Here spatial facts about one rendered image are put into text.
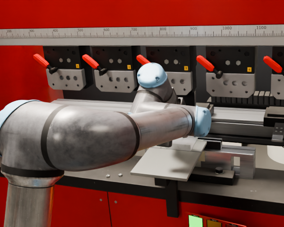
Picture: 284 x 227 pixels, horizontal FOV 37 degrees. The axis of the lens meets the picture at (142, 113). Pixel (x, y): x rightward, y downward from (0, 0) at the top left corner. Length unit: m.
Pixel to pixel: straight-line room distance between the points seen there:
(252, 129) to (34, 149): 1.11
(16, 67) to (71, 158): 1.36
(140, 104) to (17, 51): 1.06
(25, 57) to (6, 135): 1.33
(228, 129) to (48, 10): 0.82
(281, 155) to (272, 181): 1.96
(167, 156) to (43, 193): 0.67
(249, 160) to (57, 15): 0.82
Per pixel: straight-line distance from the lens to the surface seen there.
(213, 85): 1.38
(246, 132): 1.72
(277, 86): 1.35
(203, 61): 1.33
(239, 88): 1.37
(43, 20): 1.57
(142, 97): 1.11
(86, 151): 0.71
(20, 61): 2.08
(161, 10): 1.37
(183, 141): 1.49
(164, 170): 1.32
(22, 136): 0.76
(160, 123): 0.87
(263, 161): 3.51
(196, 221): 1.40
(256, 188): 1.47
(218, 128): 1.73
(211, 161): 1.51
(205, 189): 1.45
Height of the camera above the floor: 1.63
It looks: 21 degrees down
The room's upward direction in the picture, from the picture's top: 5 degrees counter-clockwise
